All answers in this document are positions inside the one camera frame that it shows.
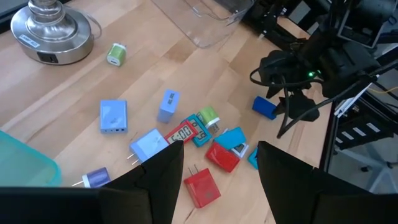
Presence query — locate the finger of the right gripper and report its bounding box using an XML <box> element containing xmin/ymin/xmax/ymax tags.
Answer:
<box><xmin>266</xmin><ymin>84</ymin><xmax>282</xmax><ymax>100</ymax></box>
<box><xmin>275</xmin><ymin>91</ymin><xmax>321</xmax><ymax>123</ymax></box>

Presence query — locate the yellow extension cord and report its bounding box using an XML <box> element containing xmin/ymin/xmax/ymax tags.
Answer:
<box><xmin>368</xmin><ymin>86</ymin><xmax>398</xmax><ymax>95</ymax></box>

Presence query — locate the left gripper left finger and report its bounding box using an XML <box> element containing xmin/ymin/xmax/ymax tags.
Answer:
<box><xmin>99</xmin><ymin>139</ymin><xmax>185</xmax><ymax>224</ymax></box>

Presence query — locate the silver table lamp white shade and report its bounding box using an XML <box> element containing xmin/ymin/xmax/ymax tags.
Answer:
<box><xmin>10</xmin><ymin>0</ymin><xmax>103</xmax><ymax>66</ymax></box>

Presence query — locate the translucent green plastic bin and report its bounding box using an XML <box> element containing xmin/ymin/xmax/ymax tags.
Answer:
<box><xmin>0</xmin><ymin>129</ymin><xmax>62</xmax><ymax>188</ymax></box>

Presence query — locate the teal digital timer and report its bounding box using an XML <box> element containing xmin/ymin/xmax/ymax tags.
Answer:
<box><xmin>213</xmin><ymin>126</ymin><xmax>248</xmax><ymax>151</ymax></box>
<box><xmin>181</xmin><ymin>113</ymin><xmax>213</xmax><ymax>148</ymax></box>
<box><xmin>247</xmin><ymin>146</ymin><xmax>259</xmax><ymax>170</ymax></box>

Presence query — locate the red wall charger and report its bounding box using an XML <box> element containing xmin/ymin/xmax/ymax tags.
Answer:
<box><xmin>183</xmin><ymin>164</ymin><xmax>222</xmax><ymax>209</ymax></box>

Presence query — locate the black equipment with white labels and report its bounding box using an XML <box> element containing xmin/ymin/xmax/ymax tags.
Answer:
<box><xmin>337</xmin><ymin>114</ymin><xmax>396</xmax><ymax>150</ymax></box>

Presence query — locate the dark blue digital timer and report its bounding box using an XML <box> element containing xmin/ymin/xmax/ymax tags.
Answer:
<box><xmin>251</xmin><ymin>95</ymin><xmax>278</xmax><ymax>121</ymax></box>

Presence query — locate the green cube wall charger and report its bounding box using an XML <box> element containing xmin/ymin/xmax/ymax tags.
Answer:
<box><xmin>196</xmin><ymin>105</ymin><xmax>221</xmax><ymax>133</ymax></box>
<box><xmin>106</xmin><ymin>42</ymin><xmax>127</xmax><ymax>67</ymax></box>

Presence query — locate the small purple wall charger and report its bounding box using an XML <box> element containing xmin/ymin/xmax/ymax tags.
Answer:
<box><xmin>72</xmin><ymin>167</ymin><xmax>111</xmax><ymax>189</ymax></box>

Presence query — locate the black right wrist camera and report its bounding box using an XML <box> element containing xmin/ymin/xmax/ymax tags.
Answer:
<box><xmin>259</xmin><ymin>49</ymin><xmax>301</xmax><ymax>90</ymax></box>

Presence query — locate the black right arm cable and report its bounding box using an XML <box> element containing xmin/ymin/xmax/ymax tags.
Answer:
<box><xmin>249</xmin><ymin>67</ymin><xmax>398</xmax><ymax>140</ymax></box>

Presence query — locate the clear plastic bin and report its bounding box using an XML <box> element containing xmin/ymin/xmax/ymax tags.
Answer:
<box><xmin>151</xmin><ymin>0</ymin><xmax>256</xmax><ymax>49</ymax></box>

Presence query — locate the red digital timer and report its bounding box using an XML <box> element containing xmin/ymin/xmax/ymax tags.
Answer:
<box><xmin>205</xmin><ymin>141</ymin><xmax>241</xmax><ymax>174</ymax></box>
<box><xmin>164</xmin><ymin>119</ymin><xmax>200</xmax><ymax>144</ymax></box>

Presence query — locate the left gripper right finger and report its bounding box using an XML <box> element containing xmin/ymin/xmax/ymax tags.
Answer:
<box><xmin>256</xmin><ymin>141</ymin><xmax>374</xmax><ymax>224</ymax></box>

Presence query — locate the small light blue wall charger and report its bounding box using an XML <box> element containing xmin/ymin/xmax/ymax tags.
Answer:
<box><xmin>156</xmin><ymin>89</ymin><xmax>181</xmax><ymax>124</ymax></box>

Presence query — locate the white sheet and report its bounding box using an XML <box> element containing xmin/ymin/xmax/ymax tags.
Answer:
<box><xmin>334</xmin><ymin>81</ymin><xmax>374</xmax><ymax>118</ymax></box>

